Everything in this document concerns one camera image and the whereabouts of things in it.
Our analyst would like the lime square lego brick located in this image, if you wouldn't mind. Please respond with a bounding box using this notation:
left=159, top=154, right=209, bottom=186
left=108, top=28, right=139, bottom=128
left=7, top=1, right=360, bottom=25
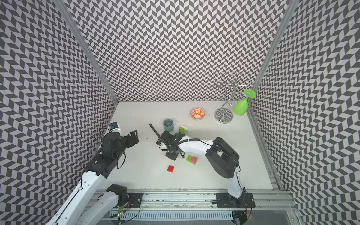
left=179, top=127, right=186, bottom=134

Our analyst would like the red square lego brick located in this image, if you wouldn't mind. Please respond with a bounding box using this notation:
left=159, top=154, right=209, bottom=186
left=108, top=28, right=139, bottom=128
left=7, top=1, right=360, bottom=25
left=167, top=166, right=174, bottom=173

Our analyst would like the pink square lego brick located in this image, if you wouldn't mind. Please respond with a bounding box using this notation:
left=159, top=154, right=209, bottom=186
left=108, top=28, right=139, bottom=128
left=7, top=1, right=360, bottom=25
left=190, top=157, right=197, bottom=165

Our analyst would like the lime long lego brick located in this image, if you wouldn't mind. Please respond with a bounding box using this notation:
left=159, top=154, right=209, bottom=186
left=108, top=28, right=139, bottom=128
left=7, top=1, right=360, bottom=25
left=186, top=156, right=192, bottom=163

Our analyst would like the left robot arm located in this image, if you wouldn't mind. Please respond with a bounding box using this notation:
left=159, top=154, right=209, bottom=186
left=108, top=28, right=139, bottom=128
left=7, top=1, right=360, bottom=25
left=48, top=131, right=139, bottom=225

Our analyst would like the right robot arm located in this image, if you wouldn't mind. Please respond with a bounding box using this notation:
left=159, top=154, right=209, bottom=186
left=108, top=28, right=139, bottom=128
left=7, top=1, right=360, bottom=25
left=156, top=131, right=244, bottom=199

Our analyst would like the teal ceramic cup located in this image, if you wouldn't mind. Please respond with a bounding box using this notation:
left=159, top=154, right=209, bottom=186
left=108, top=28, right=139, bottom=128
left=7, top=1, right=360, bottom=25
left=163, top=119, right=174, bottom=132

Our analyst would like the orange patterned small bowl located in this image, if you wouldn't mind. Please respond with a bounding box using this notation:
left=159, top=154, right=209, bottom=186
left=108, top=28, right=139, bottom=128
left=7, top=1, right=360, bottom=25
left=190, top=108, right=205, bottom=121

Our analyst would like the chrome glass holder stand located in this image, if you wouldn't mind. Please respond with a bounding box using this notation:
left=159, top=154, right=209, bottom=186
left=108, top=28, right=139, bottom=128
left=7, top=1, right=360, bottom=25
left=214, top=72, right=251, bottom=124

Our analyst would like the green plastic wine glass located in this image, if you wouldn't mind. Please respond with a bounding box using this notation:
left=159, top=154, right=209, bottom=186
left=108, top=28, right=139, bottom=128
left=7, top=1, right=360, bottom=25
left=233, top=89, right=257, bottom=116

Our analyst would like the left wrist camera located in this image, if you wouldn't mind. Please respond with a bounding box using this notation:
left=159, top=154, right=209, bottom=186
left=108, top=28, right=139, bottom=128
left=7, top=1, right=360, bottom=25
left=108, top=122, right=122, bottom=135

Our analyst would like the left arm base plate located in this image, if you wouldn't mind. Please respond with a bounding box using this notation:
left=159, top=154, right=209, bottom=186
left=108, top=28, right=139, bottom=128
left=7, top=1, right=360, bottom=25
left=114, top=192, right=143, bottom=209

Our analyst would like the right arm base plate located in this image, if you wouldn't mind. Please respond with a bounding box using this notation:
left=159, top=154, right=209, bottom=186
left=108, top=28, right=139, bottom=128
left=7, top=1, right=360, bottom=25
left=216, top=192, right=256, bottom=209

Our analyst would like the aluminium front rail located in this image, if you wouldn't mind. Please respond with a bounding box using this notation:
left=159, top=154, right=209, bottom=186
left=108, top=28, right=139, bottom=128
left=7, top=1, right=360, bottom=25
left=127, top=189, right=298, bottom=211

